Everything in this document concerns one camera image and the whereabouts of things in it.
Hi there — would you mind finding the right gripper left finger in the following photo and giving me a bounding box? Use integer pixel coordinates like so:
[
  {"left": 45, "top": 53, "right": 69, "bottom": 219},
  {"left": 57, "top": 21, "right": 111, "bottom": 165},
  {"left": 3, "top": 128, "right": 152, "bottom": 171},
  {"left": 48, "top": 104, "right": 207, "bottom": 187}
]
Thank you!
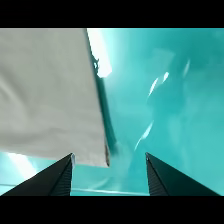
[{"left": 1, "top": 152, "right": 76, "bottom": 197}]

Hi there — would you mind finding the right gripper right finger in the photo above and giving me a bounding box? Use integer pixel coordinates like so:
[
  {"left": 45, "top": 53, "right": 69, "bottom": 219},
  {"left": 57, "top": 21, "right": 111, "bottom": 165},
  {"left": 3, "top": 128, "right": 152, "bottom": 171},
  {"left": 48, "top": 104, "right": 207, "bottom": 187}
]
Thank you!
[{"left": 144, "top": 152, "right": 220, "bottom": 197}]

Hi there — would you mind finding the grey garment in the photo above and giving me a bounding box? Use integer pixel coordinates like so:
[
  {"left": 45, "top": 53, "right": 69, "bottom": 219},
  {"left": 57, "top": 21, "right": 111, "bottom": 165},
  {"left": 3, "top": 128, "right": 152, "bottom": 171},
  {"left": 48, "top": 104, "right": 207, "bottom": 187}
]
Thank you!
[{"left": 0, "top": 28, "right": 111, "bottom": 168}]

